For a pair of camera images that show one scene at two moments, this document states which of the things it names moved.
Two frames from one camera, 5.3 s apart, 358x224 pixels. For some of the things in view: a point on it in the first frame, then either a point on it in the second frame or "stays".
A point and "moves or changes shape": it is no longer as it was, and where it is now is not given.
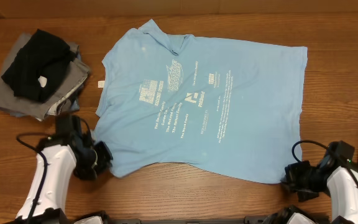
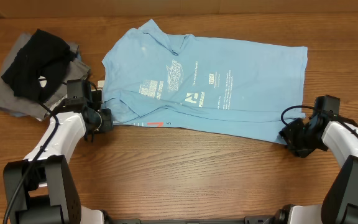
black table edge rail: x=256 y=219 stays
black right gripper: x=292 y=173 to x=288 y=134
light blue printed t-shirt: x=229 y=107 moves or changes shape
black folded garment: x=39 y=67 stays
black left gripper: x=105 y=163 to x=107 y=124
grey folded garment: x=5 y=99 stays
